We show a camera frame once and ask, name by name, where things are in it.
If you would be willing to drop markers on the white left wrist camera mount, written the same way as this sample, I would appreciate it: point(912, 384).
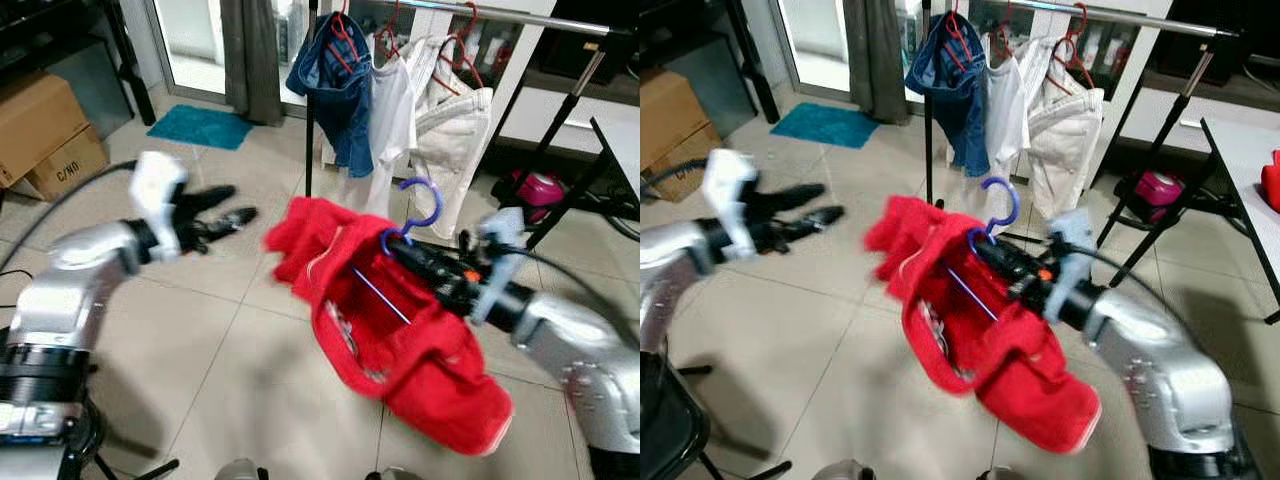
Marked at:
point(155, 190)
point(728, 185)

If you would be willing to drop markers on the white hanging garment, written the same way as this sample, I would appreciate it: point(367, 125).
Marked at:
point(1005, 120)
point(390, 130)

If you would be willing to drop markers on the plain red garment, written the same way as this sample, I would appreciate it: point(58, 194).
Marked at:
point(1272, 180)

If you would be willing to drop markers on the white framed glass door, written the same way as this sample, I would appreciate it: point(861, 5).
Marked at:
point(815, 40)
point(190, 40)

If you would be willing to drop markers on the black clothes rack stand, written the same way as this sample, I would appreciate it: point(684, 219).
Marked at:
point(310, 160)
point(928, 185)

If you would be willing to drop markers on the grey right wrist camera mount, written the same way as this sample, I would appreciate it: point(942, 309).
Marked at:
point(1072, 260)
point(497, 260)

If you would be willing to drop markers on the grey robot right foot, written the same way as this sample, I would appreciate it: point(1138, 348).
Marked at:
point(392, 473)
point(1000, 473)

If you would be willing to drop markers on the white low drawer unit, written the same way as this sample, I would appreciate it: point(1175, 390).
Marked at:
point(1235, 103)
point(618, 105)

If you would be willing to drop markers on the black metal shelf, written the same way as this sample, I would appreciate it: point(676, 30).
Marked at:
point(134, 70)
point(755, 70)

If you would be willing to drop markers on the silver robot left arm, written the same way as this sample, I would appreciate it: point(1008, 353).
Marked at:
point(60, 300)
point(670, 260)

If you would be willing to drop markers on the grey curtain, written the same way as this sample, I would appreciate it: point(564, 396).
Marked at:
point(250, 60)
point(875, 60)

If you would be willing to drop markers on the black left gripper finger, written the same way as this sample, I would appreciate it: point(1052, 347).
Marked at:
point(212, 198)
point(233, 222)
point(797, 198)
point(820, 221)

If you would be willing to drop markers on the magenta round appliance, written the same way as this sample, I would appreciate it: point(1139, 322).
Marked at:
point(540, 188)
point(1160, 188)

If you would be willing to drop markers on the black television screen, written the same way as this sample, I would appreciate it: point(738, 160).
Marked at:
point(1250, 50)
point(615, 60)

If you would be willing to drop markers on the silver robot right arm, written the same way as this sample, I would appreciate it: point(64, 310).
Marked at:
point(580, 360)
point(1170, 370)

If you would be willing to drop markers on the white glass door cabinet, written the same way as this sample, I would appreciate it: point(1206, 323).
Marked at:
point(1135, 60)
point(515, 60)

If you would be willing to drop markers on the steel clothes rail bar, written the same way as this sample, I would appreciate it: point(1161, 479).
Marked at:
point(1160, 22)
point(540, 21)

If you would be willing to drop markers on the teal floor mat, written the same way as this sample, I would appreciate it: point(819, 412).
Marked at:
point(825, 125)
point(200, 127)

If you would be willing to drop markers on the plain cardboard box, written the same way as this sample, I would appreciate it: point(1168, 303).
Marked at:
point(35, 120)
point(665, 100)

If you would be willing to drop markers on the red clothes hanger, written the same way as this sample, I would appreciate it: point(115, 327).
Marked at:
point(1082, 45)
point(1000, 40)
point(385, 40)
point(470, 45)
point(350, 45)
point(962, 45)

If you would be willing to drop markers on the printed cardboard box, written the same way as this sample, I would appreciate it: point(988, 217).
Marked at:
point(675, 152)
point(70, 170)

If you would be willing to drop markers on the grey robot left foot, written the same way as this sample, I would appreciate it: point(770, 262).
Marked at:
point(842, 470)
point(240, 470)

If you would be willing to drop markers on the blue hanging shorts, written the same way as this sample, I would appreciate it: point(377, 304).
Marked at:
point(345, 120)
point(965, 120)

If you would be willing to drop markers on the red garment with white trim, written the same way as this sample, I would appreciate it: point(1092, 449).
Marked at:
point(1020, 380)
point(430, 370)

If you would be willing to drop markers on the beige hanging garment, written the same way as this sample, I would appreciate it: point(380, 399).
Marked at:
point(455, 150)
point(1070, 140)

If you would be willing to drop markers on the grey robot foot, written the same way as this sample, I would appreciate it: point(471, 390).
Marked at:
point(240, 470)
point(1000, 473)
point(842, 470)
point(392, 473)

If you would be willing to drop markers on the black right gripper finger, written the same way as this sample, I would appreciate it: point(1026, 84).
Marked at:
point(1008, 280)
point(415, 256)
point(420, 280)
point(1003, 255)

